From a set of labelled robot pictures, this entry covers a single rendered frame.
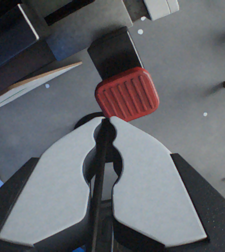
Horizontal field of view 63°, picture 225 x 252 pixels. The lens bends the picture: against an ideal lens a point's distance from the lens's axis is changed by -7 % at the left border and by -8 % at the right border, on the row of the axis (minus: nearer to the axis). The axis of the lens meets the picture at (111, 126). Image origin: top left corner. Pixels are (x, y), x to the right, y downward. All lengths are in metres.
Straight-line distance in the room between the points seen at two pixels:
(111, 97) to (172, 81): 0.85
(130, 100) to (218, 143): 1.19
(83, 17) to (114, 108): 0.16
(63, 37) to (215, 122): 1.08
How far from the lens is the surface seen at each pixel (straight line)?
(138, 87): 0.23
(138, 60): 0.28
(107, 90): 0.23
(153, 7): 0.35
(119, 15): 0.33
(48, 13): 0.34
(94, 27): 0.33
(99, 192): 0.92
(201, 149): 1.38
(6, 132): 1.42
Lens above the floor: 0.97
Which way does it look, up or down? 56 degrees down
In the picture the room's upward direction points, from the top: 175 degrees counter-clockwise
